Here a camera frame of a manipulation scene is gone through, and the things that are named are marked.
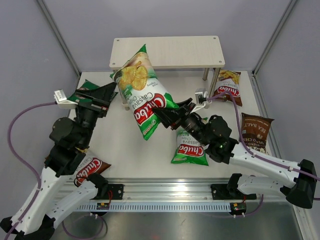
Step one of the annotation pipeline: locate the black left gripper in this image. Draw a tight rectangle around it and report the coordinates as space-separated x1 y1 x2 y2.
73 82 117 148

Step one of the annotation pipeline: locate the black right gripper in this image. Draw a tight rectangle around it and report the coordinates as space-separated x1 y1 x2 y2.
153 97 211 147

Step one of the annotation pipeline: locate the dark green REAL chips bag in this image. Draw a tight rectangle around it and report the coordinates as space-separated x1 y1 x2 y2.
67 79 119 106

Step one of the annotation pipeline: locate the green Chuba chips bag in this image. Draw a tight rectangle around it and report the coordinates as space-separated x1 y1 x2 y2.
171 127 209 166
110 44 179 141

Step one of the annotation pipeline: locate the brown chuba bag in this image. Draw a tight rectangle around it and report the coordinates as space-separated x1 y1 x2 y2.
213 69 243 107
45 147 112 187

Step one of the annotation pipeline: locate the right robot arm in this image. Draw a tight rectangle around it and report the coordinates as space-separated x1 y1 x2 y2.
152 98 320 209

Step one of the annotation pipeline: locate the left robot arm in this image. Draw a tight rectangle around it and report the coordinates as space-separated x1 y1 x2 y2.
0 82 117 240

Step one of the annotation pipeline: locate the brown Chuba bag by shelf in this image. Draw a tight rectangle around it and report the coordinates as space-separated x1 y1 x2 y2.
213 69 243 107

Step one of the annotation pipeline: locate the white two-tier shelf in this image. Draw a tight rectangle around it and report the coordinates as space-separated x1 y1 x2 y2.
109 35 225 96

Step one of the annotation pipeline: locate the brown sea salt chips bag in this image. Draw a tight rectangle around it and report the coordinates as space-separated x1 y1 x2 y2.
239 112 274 155

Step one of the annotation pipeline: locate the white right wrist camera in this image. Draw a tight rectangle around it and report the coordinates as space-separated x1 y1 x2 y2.
192 88 209 113

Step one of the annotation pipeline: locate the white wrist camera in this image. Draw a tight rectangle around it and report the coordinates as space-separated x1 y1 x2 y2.
192 88 209 113
53 89 78 110

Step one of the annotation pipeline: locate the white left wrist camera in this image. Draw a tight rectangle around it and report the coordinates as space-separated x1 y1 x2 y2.
53 89 78 110

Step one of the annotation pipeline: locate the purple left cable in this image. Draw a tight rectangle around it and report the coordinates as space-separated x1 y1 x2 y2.
3 101 60 237

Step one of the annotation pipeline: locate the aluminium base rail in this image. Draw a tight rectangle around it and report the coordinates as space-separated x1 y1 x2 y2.
32 178 306 213

